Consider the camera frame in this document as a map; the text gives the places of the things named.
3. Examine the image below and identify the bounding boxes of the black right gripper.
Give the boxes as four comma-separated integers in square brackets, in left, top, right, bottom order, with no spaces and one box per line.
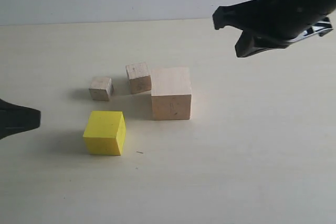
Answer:
[212,0,335,58]

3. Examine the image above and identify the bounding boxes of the yellow wooden cube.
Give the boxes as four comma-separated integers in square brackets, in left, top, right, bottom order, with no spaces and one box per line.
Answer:
[83,111,126,156]

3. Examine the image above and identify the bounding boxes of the large natural wooden cube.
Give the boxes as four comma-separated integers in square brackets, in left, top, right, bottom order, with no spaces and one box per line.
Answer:
[151,67,192,121]

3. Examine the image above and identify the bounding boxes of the medium natural wooden cube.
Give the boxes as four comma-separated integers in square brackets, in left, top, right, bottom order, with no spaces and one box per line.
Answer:
[125,62,152,94]

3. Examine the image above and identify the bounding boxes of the small wooden cube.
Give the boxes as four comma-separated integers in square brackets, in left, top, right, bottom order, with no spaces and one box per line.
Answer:
[89,77,114,101]

